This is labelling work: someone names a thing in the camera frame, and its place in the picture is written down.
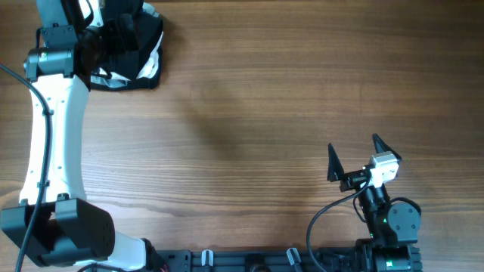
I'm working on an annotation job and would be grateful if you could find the white black-print t-shirt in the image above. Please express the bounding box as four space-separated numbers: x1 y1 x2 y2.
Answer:
90 0 164 85

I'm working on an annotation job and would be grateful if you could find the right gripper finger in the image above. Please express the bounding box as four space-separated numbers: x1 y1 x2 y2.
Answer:
327 144 345 182
372 134 402 162

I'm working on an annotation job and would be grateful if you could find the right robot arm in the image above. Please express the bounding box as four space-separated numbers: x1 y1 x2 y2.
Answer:
327 134 422 271

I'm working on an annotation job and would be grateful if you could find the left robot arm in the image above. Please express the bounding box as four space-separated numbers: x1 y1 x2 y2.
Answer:
1 0 163 271

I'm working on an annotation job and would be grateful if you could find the black t-shirt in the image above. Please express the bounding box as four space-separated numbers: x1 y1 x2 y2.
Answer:
88 0 164 82

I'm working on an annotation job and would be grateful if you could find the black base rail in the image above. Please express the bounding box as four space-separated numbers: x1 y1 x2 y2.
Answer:
150 247 423 272

